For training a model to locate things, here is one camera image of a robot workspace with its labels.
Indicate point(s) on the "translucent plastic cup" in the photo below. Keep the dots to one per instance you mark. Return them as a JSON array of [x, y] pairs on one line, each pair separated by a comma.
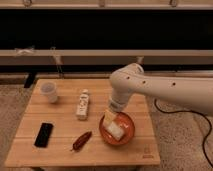
[[48, 89]]

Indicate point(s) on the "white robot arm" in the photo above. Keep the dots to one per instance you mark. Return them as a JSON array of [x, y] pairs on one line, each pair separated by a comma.
[[192, 93]]

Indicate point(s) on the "white plastic bottle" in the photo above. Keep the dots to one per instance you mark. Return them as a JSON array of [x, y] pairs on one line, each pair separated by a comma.
[[82, 106]]

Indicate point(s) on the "white sponge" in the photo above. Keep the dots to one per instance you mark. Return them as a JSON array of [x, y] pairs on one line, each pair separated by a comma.
[[114, 130]]

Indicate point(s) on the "dark red pepper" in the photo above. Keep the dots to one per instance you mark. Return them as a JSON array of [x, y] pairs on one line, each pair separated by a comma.
[[81, 141]]

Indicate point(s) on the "grey horizontal rail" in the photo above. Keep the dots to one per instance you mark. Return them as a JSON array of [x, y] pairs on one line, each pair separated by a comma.
[[34, 57]]

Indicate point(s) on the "black phone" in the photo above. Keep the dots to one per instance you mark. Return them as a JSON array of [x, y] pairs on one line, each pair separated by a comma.
[[43, 135]]

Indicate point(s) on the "orange round plate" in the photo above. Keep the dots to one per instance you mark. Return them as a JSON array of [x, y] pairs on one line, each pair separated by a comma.
[[125, 122]]

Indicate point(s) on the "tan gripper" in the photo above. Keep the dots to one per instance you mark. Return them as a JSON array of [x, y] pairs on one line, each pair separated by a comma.
[[108, 117]]

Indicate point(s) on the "wooden table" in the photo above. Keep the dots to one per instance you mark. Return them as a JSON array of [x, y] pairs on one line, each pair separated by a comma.
[[141, 150]]

